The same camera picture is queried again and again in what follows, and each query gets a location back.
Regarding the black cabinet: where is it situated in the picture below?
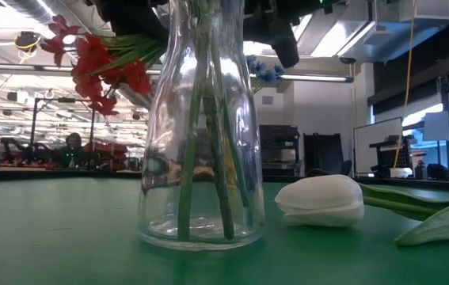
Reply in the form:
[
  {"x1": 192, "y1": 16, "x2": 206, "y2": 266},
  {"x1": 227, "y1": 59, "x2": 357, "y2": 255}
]
[{"x1": 303, "y1": 132, "x2": 344, "y2": 175}]

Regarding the yellow hanging cable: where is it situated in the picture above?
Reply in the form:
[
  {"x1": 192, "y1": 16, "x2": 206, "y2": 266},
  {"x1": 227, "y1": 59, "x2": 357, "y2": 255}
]
[{"x1": 392, "y1": 0, "x2": 417, "y2": 169}]

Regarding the black chair back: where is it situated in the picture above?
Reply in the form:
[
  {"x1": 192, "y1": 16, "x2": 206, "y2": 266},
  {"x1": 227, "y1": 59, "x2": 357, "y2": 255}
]
[{"x1": 425, "y1": 162, "x2": 449, "y2": 177}]

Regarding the clear glass vase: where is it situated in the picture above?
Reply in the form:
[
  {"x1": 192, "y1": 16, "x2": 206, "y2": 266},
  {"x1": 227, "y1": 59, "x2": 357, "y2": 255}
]
[{"x1": 137, "y1": 0, "x2": 267, "y2": 253}]

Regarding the white artificial tulip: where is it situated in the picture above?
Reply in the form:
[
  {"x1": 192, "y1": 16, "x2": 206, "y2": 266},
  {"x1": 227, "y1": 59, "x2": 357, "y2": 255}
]
[{"x1": 274, "y1": 173, "x2": 449, "y2": 247}]

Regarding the white sheet board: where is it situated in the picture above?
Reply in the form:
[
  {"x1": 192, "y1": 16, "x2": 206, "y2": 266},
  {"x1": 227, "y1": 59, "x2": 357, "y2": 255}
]
[{"x1": 424, "y1": 109, "x2": 449, "y2": 142}]

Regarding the blue artificial flower bunch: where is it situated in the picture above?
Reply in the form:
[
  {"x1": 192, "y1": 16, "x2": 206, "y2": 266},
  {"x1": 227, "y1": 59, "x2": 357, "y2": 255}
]
[{"x1": 245, "y1": 54, "x2": 285, "y2": 95}]

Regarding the green table mat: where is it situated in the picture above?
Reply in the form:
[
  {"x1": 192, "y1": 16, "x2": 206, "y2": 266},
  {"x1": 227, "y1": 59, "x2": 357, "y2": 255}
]
[{"x1": 0, "y1": 176, "x2": 449, "y2": 285}]

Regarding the black ceiling fixture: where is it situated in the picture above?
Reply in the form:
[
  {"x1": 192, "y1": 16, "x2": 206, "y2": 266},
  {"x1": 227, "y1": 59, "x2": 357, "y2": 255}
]
[{"x1": 13, "y1": 30, "x2": 44, "y2": 53}]

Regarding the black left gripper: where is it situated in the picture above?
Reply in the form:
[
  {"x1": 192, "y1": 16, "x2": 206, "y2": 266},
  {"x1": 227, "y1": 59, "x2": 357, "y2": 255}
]
[{"x1": 89, "y1": 0, "x2": 169, "y2": 44}]

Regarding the person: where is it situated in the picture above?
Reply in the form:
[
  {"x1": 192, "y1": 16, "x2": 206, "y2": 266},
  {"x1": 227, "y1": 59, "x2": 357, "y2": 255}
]
[{"x1": 55, "y1": 132, "x2": 90, "y2": 169}]

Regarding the white board panel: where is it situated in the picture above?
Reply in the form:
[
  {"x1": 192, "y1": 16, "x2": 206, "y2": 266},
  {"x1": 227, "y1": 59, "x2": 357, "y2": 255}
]
[{"x1": 352, "y1": 116, "x2": 404, "y2": 175}]

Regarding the white container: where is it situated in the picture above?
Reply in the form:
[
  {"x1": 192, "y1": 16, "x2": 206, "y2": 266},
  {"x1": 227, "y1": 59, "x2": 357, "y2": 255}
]
[{"x1": 389, "y1": 167, "x2": 413, "y2": 180}]

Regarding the ceiling light tube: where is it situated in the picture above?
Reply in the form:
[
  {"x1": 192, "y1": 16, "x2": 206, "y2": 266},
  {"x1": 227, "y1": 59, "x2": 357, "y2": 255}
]
[{"x1": 279, "y1": 74, "x2": 354, "y2": 84}]

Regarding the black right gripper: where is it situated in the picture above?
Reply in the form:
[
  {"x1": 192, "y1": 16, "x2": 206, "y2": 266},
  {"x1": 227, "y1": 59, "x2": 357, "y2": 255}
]
[{"x1": 242, "y1": 0, "x2": 344, "y2": 69}]

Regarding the black equipment rack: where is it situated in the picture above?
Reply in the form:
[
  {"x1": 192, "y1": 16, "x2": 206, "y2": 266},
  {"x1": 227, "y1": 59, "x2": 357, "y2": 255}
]
[{"x1": 258, "y1": 124, "x2": 301, "y2": 177}]

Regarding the black table border frame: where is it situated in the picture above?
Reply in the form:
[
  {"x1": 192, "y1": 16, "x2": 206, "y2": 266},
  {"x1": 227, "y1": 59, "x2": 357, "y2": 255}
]
[{"x1": 0, "y1": 168, "x2": 449, "y2": 195}]

